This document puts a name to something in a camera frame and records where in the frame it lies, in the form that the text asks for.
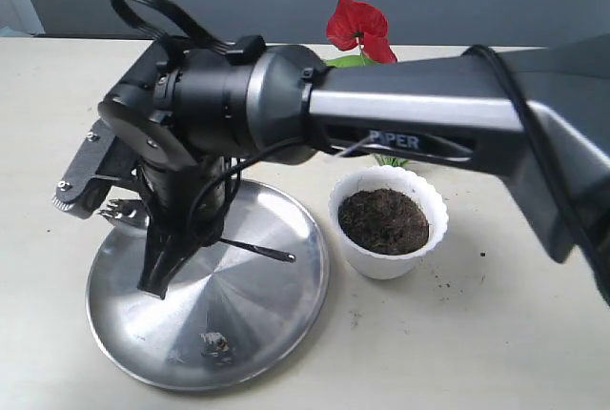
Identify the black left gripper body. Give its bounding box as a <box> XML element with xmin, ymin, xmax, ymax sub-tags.
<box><xmin>52</xmin><ymin>40</ymin><xmax>229</xmax><ymax>248</ymax></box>

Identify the stainless steel spork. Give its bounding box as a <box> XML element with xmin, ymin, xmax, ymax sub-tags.
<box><xmin>97</xmin><ymin>199</ymin><xmax>296</xmax><ymax>263</ymax></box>

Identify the red artificial anthurium flower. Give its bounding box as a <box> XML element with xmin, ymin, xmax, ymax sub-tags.
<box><xmin>323</xmin><ymin>0</ymin><xmax>416</xmax><ymax>168</ymax></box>

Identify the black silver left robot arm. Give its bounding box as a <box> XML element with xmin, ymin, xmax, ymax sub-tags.
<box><xmin>53</xmin><ymin>35</ymin><xmax>609</xmax><ymax>297</ymax></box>

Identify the dark brown potting soil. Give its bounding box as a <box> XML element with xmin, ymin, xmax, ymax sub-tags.
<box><xmin>338</xmin><ymin>189</ymin><xmax>429</xmax><ymax>256</ymax></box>

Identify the white plastic flower pot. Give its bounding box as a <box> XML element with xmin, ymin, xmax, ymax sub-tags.
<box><xmin>329</xmin><ymin>165</ymin><xmax>449</xmax><ymax>279</ymax></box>

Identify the round stainless steel plate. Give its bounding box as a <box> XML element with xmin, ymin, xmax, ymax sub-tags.
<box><xmin>87</xmin><ymin>180</ymin><xmax>330</xmax><ymax>391</ymax></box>

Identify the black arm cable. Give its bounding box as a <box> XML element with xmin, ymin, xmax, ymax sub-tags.
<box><xmin>110</xmin><ymin>0</ymin><xmax>610</xmax><ymax>287</ymax></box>

